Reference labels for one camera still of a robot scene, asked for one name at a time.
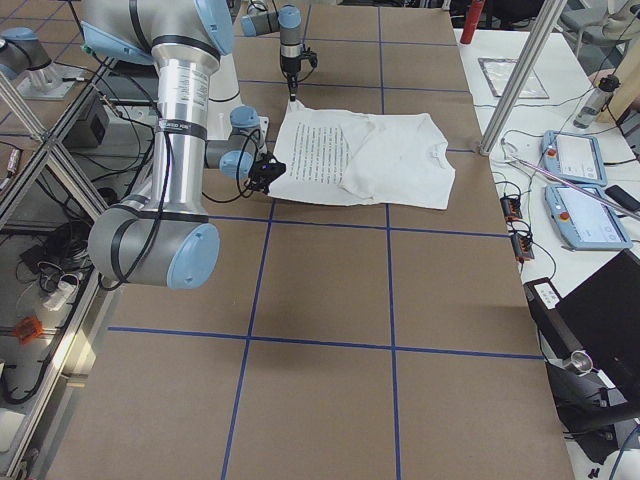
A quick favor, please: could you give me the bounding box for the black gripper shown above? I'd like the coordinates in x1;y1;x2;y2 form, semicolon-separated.
247;153;286;194
280;44;305;102

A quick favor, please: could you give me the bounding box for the white printed t-shirt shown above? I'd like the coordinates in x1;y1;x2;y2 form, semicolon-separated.
270;101;455;210

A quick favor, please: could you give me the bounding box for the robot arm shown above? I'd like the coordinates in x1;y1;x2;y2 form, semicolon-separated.
81;1;238;289
240;5;304;102

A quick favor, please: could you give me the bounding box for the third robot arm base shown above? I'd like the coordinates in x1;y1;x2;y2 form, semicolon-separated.
1;27;84;100

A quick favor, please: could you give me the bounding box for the red bottle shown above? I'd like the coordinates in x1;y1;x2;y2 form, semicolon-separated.
460;0;485;45

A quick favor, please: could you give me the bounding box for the white power strip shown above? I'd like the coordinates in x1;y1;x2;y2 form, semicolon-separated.
43;280;78;312

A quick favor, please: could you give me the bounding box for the orange connector block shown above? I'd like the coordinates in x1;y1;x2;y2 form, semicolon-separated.
510;232;535;263
500;196;523;222

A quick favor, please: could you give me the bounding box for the orange floor device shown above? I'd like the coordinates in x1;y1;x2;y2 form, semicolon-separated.
12;315;44;345

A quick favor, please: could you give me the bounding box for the upper blue teach pendant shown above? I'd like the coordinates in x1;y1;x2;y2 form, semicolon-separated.
542;130;607;186

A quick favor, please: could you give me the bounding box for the blue teach pendant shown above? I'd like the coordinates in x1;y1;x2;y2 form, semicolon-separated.
542;130;607;186
544;185;633;251

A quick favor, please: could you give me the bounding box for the clear water bottle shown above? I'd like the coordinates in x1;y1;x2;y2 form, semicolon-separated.
573;74;620;129

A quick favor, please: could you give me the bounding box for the lower blue teach pendant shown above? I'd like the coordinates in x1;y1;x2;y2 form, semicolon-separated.
544;185;633;251

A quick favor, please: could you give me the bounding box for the black smartphone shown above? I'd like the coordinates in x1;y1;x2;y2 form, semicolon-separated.
605;185;640;212

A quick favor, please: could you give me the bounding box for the black laptop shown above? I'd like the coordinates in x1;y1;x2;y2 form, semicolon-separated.
524;249;639;399

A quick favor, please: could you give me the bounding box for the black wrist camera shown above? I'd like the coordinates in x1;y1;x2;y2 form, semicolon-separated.
302;47;318;69

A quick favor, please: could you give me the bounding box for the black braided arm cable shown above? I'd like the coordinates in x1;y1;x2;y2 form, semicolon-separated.
97;99;264;291

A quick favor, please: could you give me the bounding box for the aluminium frame post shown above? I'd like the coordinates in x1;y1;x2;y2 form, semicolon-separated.
479;0;567;156

